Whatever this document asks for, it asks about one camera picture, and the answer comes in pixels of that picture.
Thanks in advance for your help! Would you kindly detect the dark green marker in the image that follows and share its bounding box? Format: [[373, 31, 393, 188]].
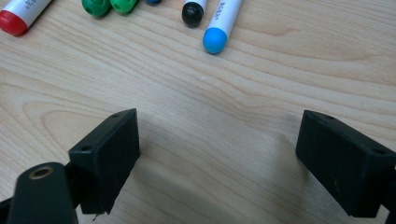
[[81, 0, 112, 18]]

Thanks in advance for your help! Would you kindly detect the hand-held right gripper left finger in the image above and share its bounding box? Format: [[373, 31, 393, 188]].
[[64, 107, 141, 216]]

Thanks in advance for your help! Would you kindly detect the light green marker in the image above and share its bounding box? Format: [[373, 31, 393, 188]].
[[109, 0, 139, 14]]

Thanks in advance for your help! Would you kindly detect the black marker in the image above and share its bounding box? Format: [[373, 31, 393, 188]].
[[181, 0, 208, 28]]

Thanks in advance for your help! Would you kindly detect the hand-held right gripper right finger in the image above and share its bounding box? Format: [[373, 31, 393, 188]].
[[294, 109, 396, 218]]

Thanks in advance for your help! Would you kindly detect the red marker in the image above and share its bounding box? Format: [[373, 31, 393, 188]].
[[0, 0, 52, 36]]

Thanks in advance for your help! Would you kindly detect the light blue marker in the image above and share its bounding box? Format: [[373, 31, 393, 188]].
[[203, 0, 243, 55]]

